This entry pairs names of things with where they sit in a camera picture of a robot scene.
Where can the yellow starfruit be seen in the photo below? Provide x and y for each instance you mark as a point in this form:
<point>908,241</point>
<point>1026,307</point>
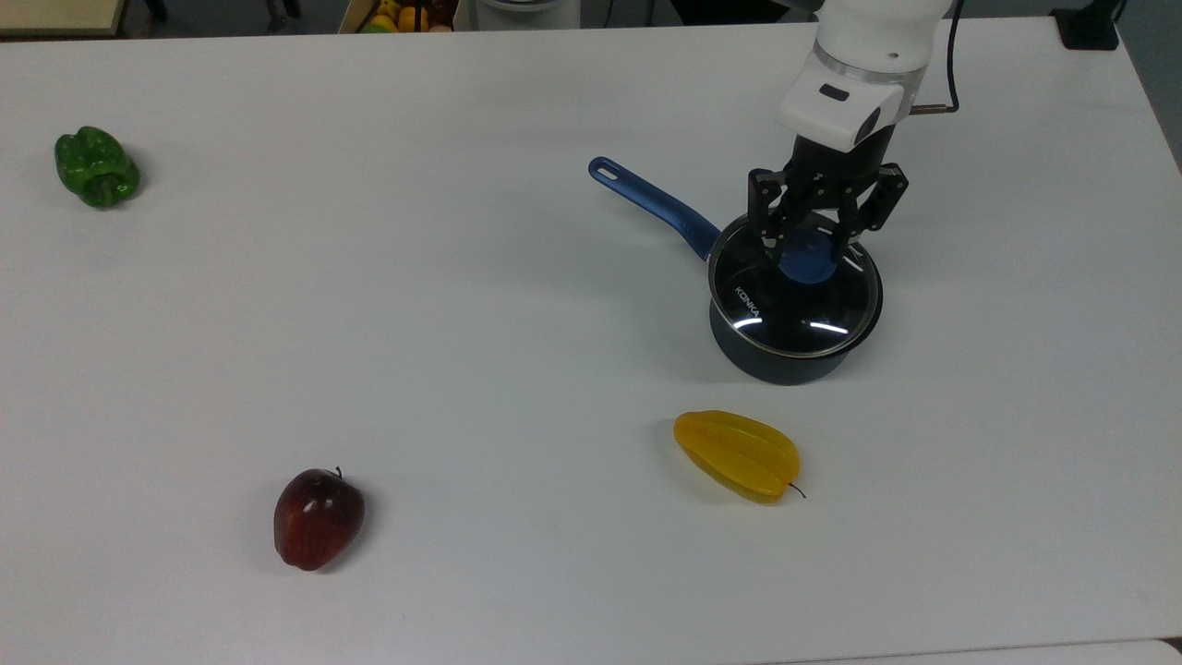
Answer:
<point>739,454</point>

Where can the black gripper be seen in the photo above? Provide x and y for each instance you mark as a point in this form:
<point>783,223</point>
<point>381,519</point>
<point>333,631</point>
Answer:
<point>840,168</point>

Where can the wooden board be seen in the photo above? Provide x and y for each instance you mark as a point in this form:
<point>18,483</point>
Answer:
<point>55,14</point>

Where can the glass lid with blue knob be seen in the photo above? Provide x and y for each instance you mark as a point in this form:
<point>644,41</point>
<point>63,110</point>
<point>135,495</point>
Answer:
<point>794,314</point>

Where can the cardboard box of fruit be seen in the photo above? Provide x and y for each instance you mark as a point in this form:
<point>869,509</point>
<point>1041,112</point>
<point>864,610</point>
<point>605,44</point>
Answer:
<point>406,17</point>

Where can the dark red apple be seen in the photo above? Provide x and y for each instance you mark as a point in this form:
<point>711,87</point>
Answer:
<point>319,519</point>

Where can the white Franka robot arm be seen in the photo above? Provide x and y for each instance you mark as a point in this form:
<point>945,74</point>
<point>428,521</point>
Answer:
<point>863,46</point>

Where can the green bell pepper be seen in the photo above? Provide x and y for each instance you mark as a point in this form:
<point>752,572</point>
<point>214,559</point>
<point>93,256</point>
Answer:
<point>95,166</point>

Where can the black clamp base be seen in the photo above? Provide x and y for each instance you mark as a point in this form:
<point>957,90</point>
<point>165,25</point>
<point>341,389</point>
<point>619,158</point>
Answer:
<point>1090,28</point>

